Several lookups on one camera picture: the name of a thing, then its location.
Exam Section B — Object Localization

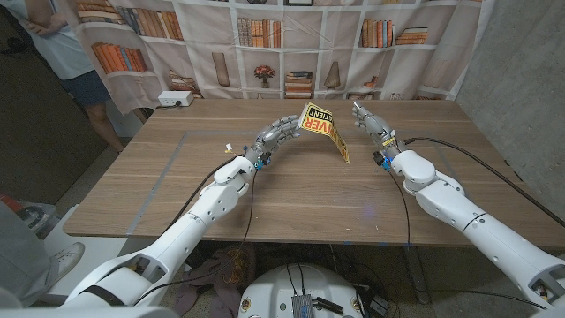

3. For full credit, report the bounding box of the printed bookshelf backdrop cloth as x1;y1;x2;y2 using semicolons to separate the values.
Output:
56;0;495;116

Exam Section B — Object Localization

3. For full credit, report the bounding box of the purple cloth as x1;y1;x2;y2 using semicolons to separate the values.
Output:
174;245;257;318

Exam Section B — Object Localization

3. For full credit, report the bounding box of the clear plastic bag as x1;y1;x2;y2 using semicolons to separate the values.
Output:
0;193;61;239

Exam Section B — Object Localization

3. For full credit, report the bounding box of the seated person in grey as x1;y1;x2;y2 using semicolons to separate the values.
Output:
0;201;86;308

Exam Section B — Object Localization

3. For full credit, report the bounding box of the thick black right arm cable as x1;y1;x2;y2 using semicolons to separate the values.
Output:
402;136;565;229

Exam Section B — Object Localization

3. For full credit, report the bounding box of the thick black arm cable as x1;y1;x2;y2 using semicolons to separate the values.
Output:
162;155;244;235
402;136;565;229

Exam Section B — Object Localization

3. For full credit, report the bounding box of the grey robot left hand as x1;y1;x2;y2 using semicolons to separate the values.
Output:
242;114;301;167

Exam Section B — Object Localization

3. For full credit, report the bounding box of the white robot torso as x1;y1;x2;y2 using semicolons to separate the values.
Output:
237;263;366;318

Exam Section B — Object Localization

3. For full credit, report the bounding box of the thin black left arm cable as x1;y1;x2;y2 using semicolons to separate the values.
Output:
132;169;260;307

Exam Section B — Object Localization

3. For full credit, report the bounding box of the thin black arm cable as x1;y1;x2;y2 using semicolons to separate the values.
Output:
132;169;260;307
388;170;548;311

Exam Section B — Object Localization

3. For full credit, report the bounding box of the yellow new driver bumper sticker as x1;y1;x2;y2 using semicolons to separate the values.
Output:
298;102;351;165

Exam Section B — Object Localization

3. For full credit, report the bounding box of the black connector bar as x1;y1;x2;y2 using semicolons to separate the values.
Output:
311;296;343;316

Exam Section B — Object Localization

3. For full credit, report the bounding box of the white power strip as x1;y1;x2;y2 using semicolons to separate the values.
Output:
157;90;195;108

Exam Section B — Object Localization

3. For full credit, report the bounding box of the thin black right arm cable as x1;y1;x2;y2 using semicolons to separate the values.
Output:
388;170;548;311

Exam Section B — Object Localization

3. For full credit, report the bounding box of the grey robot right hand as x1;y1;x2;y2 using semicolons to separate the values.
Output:
351;101;405;160

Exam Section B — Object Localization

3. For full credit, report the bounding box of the grey finned module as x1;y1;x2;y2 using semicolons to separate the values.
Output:
290;294;314;318

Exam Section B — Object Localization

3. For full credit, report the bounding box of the grey table leg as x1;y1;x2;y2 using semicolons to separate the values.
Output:
403;246;432;306

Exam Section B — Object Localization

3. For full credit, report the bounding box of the grey tape outline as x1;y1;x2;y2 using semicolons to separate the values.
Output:
125;129;491;236

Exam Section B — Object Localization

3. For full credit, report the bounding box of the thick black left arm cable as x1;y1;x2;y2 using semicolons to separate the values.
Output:
162;155;244;235

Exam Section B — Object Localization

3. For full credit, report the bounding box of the standing person in light shirt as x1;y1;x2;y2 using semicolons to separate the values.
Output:
0;0;127;154

